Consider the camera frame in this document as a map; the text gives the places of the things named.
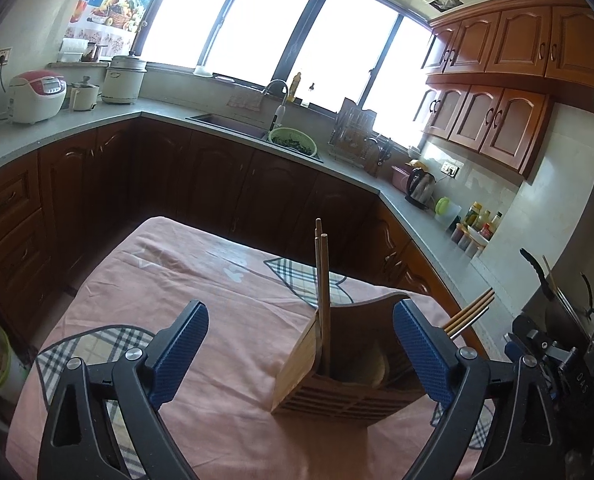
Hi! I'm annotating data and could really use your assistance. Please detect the chrome kitchen faucet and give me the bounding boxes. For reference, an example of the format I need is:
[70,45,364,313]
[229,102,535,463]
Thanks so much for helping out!
[262,79,290,134]

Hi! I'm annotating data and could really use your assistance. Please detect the wooden utensil holder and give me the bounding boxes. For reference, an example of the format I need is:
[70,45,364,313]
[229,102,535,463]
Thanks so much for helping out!
[271,292,430,429]

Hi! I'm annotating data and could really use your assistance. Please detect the checked dish cloth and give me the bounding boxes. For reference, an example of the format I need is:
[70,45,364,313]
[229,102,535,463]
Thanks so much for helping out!
[226,94,261,111]

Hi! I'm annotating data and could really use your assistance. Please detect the pink plastic container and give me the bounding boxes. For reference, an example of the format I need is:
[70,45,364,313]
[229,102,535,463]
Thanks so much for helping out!
[389,164,413,191]

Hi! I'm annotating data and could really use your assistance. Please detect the white and red rice cooker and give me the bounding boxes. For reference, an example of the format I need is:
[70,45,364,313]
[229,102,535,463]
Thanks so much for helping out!
[8,71,68,126]

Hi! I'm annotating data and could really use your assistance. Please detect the metal dish rack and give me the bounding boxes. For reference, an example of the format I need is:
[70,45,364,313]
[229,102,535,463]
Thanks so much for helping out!
[329,97,394,169]

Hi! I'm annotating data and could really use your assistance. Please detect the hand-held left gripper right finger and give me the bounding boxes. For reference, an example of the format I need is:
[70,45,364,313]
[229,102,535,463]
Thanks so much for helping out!
[393,299,575,480]

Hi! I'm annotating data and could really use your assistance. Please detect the small white pot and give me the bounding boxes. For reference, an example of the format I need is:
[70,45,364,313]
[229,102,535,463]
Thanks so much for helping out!
[69,76,100,112]

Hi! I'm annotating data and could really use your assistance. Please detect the green lidded container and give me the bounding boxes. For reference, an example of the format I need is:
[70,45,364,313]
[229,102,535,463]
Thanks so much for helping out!
[434,197,463,231]

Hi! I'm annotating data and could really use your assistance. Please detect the kitchen sink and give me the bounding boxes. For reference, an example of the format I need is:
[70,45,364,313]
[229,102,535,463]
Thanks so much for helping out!
[186,112,270,141]

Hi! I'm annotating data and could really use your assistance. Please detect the steel electric kettle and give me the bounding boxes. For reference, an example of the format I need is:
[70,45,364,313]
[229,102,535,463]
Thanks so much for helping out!
[405,166,437,210]

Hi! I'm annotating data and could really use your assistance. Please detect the cluster of condiment bottles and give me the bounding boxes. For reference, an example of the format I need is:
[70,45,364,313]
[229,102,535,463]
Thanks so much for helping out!
[451,202,506,259]

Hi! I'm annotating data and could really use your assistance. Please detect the brown upper wall cabinets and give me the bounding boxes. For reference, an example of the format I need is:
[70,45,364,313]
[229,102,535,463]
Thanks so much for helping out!
[421,0,594,182]

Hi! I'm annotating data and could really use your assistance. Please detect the pale wooden spatula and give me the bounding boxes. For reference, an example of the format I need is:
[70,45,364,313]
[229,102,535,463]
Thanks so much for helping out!
[364,337,392,389]

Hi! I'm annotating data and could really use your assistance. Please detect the dark brown lower cabinets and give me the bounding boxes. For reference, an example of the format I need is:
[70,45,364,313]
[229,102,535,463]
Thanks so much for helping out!
[0,114,460,356]

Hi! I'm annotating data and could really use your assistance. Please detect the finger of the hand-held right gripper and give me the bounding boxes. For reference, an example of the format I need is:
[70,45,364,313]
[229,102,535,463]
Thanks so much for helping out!
[504,329,578,367]

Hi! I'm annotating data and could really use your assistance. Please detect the pink tablecloth with plaid hearts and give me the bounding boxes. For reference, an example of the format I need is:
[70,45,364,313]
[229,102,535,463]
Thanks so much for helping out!
[4,216,492,480]

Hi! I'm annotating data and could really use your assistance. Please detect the kitchen window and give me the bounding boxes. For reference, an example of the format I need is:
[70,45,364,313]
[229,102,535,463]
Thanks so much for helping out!
[136,0,436,117]

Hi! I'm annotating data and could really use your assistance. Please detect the green colander with vegetables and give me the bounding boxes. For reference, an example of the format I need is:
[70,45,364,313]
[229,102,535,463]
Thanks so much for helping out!
[268,127,319,157]

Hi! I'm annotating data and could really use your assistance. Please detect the brown wooden chopstick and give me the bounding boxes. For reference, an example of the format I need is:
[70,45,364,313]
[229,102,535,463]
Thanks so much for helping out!
[444,287,495,332]

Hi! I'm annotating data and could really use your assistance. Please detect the large white cooking pot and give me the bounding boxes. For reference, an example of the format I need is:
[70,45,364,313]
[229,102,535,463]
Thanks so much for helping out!
[101,52,148,106]

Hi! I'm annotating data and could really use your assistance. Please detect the fruit wall poster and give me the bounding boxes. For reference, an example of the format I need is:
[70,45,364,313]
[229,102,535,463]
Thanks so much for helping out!
[64,0,174,54]

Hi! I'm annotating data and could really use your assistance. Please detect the black wok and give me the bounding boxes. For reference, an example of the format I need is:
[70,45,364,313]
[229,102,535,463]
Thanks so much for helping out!
[519,247,594,334]

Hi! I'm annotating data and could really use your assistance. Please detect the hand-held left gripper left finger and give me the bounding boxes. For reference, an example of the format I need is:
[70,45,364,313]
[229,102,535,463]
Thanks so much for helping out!
[37,300,210,480]

